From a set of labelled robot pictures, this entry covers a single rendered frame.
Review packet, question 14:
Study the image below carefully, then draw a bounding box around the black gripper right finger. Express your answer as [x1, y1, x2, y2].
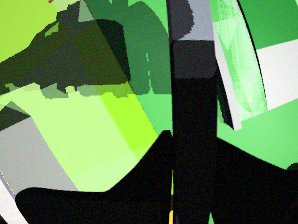
[210, 136, 298, 224]

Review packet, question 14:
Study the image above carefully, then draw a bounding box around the green flat mat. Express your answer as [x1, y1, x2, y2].
[86, 0, 298, 171]

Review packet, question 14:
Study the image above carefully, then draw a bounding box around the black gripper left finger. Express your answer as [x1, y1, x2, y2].
[15, 131, 173, 224]

